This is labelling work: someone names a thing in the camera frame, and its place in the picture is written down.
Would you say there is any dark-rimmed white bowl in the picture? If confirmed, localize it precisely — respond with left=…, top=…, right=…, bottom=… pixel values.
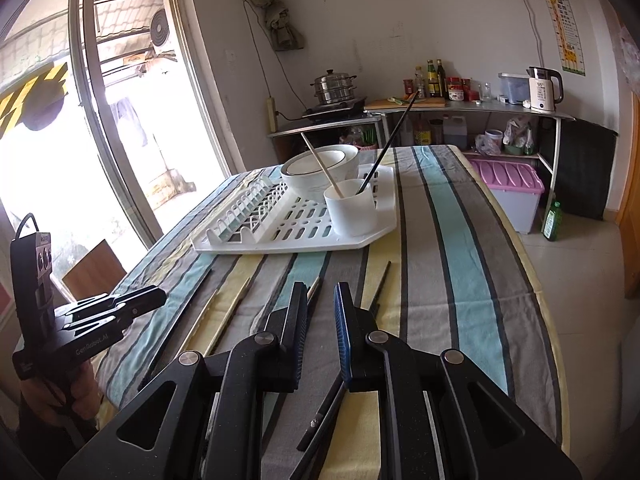
left=280, top=149, right=351, bottom=201

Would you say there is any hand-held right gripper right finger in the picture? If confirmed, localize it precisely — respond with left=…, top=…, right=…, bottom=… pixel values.
left=334, top=282, right=583, bottom=480

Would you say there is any white plastic dish rack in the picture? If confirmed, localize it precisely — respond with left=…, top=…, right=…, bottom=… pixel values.
left=191, top=162, right=398, bottom=256

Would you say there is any pink-lid storage box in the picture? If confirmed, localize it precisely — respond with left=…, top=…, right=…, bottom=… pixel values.
left=467, top=157, right=546, bottom=234

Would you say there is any clear container blue lid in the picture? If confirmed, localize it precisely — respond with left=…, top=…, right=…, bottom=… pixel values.
left=498, top=72, right=532, bottom=105

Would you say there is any person's left forearm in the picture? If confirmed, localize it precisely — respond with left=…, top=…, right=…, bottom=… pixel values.
left=0, top=385, right=101, bottom=480

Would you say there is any sliding glass window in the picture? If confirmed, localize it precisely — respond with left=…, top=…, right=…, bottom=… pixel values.
left=0, top=0, right=246, bottom=311

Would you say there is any pale wall poster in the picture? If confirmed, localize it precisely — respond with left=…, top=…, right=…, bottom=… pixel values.
left=617, top=22, right=640, bottom=96

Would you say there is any outdoor air conditioner unit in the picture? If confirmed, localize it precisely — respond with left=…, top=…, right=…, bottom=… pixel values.
left=149, top=7, right=174, bottom=53

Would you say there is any wooden cutting board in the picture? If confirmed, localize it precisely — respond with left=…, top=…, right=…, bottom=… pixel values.
left=364, top=96, right=447, bottom=109

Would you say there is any green glass bottle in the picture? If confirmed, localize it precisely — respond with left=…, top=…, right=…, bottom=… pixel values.
left=541, top=201, right=563, bottom=242

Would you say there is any giraffe wall poster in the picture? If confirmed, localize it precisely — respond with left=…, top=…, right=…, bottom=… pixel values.
left=539, top=0, right=587, bottom=78

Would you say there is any white cup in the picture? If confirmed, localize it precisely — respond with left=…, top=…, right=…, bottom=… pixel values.
left=324, top=178, right=378, bottom=238

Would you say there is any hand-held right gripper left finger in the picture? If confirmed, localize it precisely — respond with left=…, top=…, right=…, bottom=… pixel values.
left=57, top=282, right=311, bottom=480

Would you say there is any wide metal shelf rack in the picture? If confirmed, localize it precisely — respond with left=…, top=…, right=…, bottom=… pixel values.
left=364, top=99, right=577, bottom=206

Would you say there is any person's left hand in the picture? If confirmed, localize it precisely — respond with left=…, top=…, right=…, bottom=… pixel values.
left=20, top=360, right=104, bottom=429

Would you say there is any white electric kettle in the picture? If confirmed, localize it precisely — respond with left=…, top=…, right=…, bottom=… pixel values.
left=526, top=66, right=565, bottom=114

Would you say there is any yellow black striped sign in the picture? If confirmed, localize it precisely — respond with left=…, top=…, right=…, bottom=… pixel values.
left=0, top=62, right=69, bottom=133

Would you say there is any grey hanging cloth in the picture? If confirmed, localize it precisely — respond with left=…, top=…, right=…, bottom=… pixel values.
left=265, top=7, right=306, bottom=52

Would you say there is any white jug dark liquid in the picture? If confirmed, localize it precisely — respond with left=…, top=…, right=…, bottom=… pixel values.
left=442, top=116, right=468, bottom=151

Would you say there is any black panel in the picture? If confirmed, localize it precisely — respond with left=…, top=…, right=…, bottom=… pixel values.
left=539, top=120, right=618, bottom=221

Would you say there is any hanging laundry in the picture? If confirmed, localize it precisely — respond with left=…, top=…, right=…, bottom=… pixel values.
left=111, top=97, right=149, bottom=147

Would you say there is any narrow metal shelf rack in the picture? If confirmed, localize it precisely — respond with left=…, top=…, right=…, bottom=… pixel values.
left=267, top=112, right=386, bottom=163

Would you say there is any striped tablecloth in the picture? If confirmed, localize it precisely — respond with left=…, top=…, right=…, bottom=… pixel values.
left=95, top=144, right=568, bottom=480

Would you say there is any steel steamer pot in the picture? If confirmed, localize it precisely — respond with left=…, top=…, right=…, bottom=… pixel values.
left=312, top=69, right=358, bottom=107

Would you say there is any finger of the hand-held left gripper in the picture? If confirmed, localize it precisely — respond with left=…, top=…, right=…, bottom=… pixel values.
left=62, top=306, right=140, bottom=335
left=64, top=286, right=167, bottom=319

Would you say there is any black induction cooker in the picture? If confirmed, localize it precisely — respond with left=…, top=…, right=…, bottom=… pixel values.
left=301, top=97, right=368, bottom=121

